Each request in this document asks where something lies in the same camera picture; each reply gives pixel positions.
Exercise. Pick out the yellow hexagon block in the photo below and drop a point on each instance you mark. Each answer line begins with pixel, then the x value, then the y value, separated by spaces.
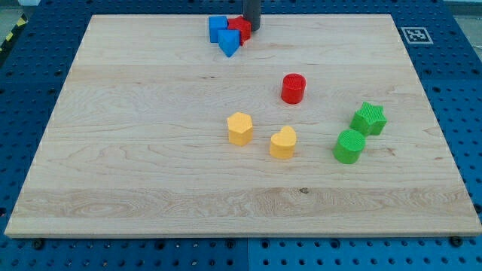
pixel 240 128

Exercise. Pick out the black screw bolt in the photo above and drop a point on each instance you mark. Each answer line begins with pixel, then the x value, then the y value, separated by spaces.
pixel 456 241
pixel 38 244

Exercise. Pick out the green cylinder block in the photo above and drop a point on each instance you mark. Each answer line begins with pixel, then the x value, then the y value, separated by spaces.
pixel 349 146

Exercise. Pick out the blue triangle block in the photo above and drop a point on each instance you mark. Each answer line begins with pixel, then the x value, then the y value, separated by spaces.
pixel 228 41

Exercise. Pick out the blue cube block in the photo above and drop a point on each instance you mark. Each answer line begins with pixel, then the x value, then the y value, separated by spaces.
pixel 216 24

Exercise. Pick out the red star block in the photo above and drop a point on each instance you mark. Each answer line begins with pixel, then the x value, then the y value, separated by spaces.
pixel 244 27

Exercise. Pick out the light wooden board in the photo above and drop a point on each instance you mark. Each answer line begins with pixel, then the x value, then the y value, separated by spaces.
pixel 137 144

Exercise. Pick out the red cylinder block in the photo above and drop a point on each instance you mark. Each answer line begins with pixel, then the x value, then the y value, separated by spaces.
pixel 293 87

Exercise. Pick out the green star block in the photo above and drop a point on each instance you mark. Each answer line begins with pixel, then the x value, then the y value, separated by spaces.
pixel 369 120

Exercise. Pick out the yellow heart block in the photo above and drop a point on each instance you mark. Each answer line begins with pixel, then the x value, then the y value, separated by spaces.
pixel 282 144

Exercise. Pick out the white fiducial marker tag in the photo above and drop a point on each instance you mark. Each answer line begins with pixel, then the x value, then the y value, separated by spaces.
pixel 416 35

